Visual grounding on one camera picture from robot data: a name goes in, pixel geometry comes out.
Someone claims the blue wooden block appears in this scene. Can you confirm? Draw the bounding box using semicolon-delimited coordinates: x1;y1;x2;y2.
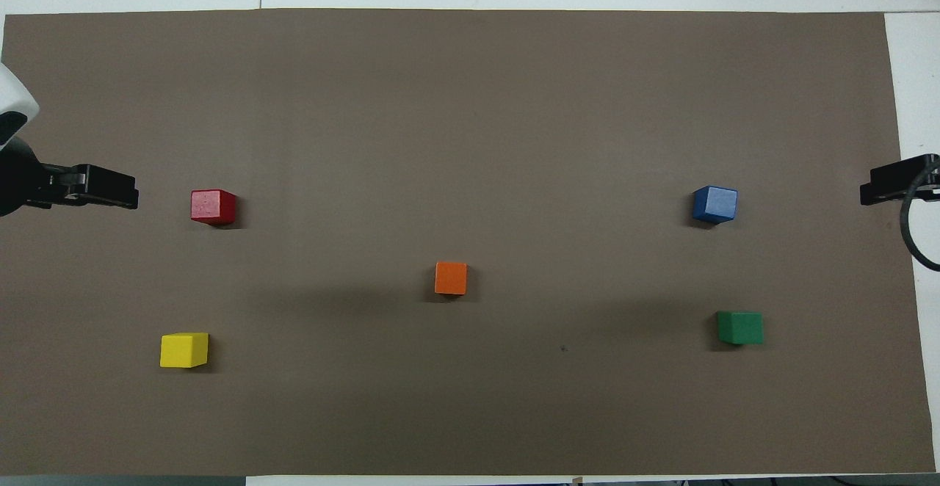
692;185;739;224

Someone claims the red wooden block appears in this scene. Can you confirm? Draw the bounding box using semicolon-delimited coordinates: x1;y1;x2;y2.
190;189;237;226

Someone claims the orange wooden block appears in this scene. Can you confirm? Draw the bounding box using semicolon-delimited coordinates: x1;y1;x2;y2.
434;261;469;297

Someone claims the brown table mat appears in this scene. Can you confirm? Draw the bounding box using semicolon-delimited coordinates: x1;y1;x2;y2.
0;8;938;476

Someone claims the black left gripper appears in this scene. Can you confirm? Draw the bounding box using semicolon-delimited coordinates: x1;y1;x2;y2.
0;137;140;217

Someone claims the yellow wooden block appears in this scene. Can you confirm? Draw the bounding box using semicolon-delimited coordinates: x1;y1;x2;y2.
159;333;210;369

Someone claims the green wooden block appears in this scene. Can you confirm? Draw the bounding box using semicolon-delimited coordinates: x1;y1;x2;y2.
716;311;764;346

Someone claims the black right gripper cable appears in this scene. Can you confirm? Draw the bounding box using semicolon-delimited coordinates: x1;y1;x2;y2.
899;157;940;273

